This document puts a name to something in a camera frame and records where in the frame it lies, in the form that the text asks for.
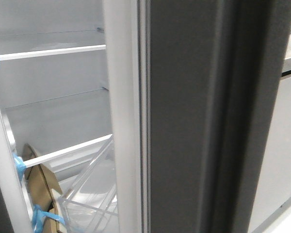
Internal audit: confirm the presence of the dark grey fridge door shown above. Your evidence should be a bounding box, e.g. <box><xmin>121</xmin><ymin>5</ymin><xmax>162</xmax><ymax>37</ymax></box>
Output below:
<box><xmin>103</xmin><ymin>0</ymin><xmax>291</xmax><ymax>233</ymax></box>

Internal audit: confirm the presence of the white fridge interior cabinet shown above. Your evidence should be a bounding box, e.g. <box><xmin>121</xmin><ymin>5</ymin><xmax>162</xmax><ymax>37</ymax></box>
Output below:
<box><xmin>0</xmin><ymin>0</ymin><xmax>119</xmax><ymax>233</ymax></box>

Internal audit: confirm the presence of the white fridge left door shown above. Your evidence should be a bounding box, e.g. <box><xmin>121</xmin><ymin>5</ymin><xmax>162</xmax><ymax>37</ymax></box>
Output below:
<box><xmin>0</xmin><ymin>110</ymin><xmax>32</xmax><ymax>233</ymax></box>

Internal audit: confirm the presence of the lower white glass shelf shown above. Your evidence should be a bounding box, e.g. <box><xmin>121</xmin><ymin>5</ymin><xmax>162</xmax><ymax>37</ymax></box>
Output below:
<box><xmin>23</xmin><ymin>134</ymin><xmax>112</xmax><ymax>168</ymax></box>

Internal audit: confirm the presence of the white glass shelf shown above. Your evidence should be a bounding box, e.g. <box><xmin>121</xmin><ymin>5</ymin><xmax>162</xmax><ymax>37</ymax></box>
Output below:
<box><xmin>23</xmin><ymin>134</ymin><xmax>112</xmax><ymax>168</ymax></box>
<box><xmin>0</xmin><ymin>45</ymin><xmax>106</xmax><ymax>61</ymax></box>

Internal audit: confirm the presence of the clear plastic crisper drawer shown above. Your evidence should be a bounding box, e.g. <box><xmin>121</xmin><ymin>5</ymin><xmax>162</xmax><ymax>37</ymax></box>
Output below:
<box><xmin>58</xmin><ymin>137</ymin><xmax>119</xmax><ymax>233</ymax></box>

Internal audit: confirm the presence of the brown cardboard piece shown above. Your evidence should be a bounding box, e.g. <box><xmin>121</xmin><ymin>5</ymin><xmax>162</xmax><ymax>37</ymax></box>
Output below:
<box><xmin>21</xmin><ymin>143</ymin><xmax>66</xmax><ymax>233</ymax></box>

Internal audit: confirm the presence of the blue tape middle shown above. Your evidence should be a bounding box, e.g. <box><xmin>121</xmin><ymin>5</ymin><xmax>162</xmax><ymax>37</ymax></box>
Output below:
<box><xmin>13</xmin><ymin>154</ymin><xmax>26</xmax><ymax>182</ymax></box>

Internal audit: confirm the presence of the blue tape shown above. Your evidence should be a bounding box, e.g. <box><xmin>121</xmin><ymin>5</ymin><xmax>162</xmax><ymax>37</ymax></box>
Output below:
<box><xmin>32</xmin><ymin>204</ymin><xmax>65</xmax><ymax>233</ymax></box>
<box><xmin>13</xmin><ymin>154</ymin><xmax>26</xmax><ymax>182</ymax></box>

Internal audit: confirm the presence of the blue tape bottom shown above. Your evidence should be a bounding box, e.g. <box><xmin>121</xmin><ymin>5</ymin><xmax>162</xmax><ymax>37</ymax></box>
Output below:
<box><xmin>32</xmin><ymin>204</ymin><xmax>65</xmax><ymax>233</ymax></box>

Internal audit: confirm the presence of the white kitchen counter cabinet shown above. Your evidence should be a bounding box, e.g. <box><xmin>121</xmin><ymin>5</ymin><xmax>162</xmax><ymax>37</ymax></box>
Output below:
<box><xmin>248</xmin><ymin>57</ymin><xmax>291</xmax><ymax>233</ymax></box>

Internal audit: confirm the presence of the upper white glass shelf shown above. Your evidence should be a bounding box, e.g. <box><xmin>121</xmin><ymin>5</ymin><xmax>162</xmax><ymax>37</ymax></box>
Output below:
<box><xmin>0</xmin><ymin>45</ymin><xmax>106</xmax><ymax>61</ymax></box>

